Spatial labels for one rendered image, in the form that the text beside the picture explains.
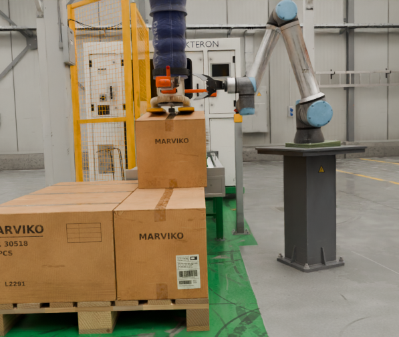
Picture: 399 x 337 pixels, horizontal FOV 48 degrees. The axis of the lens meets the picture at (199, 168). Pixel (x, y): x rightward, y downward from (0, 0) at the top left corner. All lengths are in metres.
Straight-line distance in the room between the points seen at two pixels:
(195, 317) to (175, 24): 1.72
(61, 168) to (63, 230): 2.07
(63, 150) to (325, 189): 2.25
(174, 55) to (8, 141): 9.99
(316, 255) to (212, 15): 10.07
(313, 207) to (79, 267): 1.47
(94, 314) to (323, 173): 1.59
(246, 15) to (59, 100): 9.06
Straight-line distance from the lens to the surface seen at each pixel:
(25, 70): 12.53
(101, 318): 2.12
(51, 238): 2.07
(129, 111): 3.99
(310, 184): 2.83
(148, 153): 2.61
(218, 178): 3.20
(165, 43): 2.86
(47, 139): 6.33
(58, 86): 4.09
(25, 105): 12.46
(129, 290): 2.06
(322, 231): 2.94
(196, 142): 2.58
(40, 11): 6.51
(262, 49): 2.82
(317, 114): 2.69
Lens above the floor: 0.87
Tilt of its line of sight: 5 degrees down
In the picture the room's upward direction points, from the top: 2 degrees counter-clockwise
